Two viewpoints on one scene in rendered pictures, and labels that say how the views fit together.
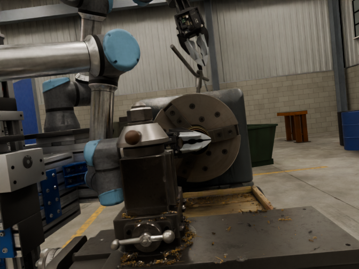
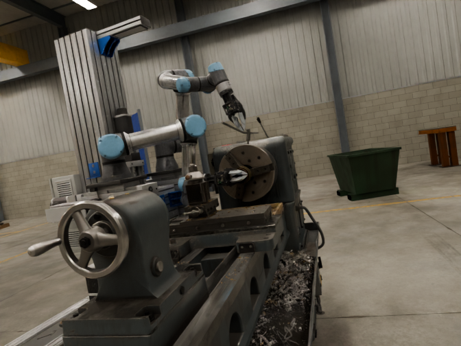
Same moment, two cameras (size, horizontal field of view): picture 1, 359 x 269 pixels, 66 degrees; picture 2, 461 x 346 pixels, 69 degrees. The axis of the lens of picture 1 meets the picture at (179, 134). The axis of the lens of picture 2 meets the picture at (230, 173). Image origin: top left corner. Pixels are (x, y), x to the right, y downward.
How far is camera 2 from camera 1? 0.95 m
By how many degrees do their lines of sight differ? 13
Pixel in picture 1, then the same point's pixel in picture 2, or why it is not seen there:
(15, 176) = not seen: hidden behind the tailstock
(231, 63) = (357, 73)
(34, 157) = (153, 187)
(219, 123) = (261, 163)
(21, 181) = not seen: hidden behind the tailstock
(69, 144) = (171, 179)
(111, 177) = not seen: hidden behind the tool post
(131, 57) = (200, 130)
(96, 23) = (184, 97)
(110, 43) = (188, 124)
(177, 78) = (291, 96)
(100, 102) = (186, 154)
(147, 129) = (194, 174)
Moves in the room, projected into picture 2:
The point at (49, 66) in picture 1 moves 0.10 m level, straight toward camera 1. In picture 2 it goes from (158, 140) to (158, 139)
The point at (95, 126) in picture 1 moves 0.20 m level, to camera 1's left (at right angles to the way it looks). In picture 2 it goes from (184, 168) to (151, 174)
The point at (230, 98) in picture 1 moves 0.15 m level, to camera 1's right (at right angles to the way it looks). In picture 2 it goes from (274, 144) to (300, 139)
